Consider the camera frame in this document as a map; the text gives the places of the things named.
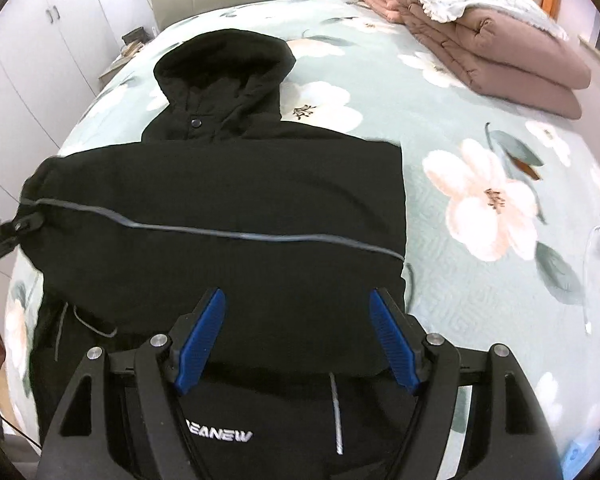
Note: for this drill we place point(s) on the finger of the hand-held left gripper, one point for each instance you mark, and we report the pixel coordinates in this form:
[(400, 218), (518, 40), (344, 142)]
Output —
[(26, 222)]

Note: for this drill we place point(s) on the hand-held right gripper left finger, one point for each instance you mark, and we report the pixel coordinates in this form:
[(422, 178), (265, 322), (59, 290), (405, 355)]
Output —
[(202, 340)]

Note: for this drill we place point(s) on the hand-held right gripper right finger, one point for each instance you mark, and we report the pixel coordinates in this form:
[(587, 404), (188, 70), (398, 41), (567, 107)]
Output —
[(392, 340)]

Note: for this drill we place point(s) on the cluttered nightstand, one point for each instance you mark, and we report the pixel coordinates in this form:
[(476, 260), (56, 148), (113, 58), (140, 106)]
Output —
[(125, 55)]

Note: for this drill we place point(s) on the white wardrobe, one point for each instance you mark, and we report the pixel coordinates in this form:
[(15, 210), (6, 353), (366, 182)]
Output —
[(30, 70)]

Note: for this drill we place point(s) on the black hooded jacket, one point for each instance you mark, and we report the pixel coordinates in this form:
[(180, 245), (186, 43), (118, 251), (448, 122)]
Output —
[(240, 220)]

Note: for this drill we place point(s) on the floral green bed sheet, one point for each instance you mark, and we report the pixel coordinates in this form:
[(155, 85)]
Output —
[(480, 170)]

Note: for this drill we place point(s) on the brown folded quilt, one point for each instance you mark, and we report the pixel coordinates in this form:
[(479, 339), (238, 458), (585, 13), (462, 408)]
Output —
[(510, 55)]

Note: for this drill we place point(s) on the blue packet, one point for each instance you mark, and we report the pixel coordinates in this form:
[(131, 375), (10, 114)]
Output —
[(582, 455)]

